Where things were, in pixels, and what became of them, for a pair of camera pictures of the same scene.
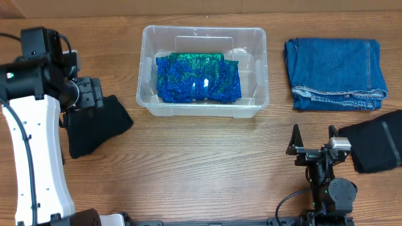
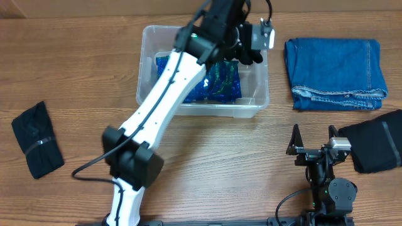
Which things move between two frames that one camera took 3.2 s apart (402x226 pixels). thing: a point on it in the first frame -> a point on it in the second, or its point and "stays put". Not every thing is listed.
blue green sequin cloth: x=186 y=77 stays put
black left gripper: x=92 y=92 -> x=242 y=46
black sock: x=88 y=128 -> x=247 y=58
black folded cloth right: x=376 y=144 stays put
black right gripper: x=305 y=154 stays put
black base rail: x=275 y=221 stays put
